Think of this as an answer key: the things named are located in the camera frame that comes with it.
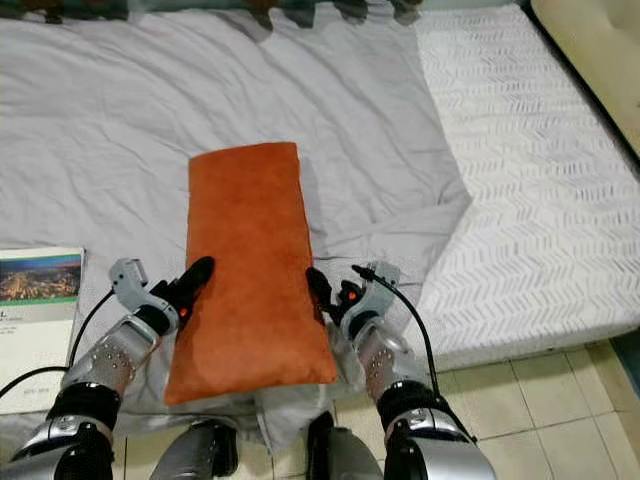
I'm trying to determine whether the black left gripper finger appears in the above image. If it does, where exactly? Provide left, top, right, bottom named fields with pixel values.
left=177, top=255, right=217, bottom=299

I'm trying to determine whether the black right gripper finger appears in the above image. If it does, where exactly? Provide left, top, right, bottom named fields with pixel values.
left=306, top=265, right=337, bottom=307

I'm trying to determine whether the orange suede pillow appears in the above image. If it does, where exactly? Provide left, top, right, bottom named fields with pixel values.
left=164, top=142, right=339, bottom=406

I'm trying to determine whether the white book with city photo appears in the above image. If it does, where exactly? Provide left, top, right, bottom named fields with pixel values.
left=0, top=247, right=85, bottom=416

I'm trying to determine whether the dark left robot leg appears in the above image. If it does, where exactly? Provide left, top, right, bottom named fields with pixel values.
left=149, top=419, right=241, bottom=480

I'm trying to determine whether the dark robot leg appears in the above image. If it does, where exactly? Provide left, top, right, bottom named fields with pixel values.
left=149, top=419, right=241, bottom=480
left=304, top=414, right=387, bottom=480

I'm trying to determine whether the dark right robot leg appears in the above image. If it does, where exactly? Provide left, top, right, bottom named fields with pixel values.
left=304, top=414, right=387, bottom=480

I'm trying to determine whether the grey wrinkled bedsheet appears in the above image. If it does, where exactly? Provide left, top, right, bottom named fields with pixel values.
left=0, top=8, right=473, bottom=463

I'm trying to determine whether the white quilted mattress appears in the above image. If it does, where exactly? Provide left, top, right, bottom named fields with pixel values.
left=415, top=5, right=640, bottom=373

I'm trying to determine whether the dark green patterned blanket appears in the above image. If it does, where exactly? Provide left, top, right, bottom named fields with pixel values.
left=0, top=0, right=423, bottom=29

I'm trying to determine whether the beige padded sofa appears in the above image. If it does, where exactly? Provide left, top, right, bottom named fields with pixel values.
left=529, top=0, right=640, bottom=159

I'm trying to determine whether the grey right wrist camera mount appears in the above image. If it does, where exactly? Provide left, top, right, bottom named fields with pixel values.
left=345, top=261, right=404, bottom=337

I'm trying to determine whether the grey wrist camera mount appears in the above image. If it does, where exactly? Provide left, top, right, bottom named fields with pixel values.
left=109, top=257, right=162, bottom=313
left=345, top=261, right=404, bottom=337

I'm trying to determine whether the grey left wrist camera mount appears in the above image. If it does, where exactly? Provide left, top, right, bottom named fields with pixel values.
left=109, top=257, right=162, bottom=313

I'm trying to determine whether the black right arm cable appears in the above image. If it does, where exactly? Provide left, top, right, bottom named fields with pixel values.
left=350, top=263, right=476, bottom=441

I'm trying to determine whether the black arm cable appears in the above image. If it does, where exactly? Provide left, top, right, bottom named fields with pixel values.
left=0, top=289, right=114, bottom=401
left=350, top=263, right=476, bottom=441

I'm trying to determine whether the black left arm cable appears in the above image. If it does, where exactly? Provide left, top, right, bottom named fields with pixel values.
left=0, top=289, right=114, bottom=401

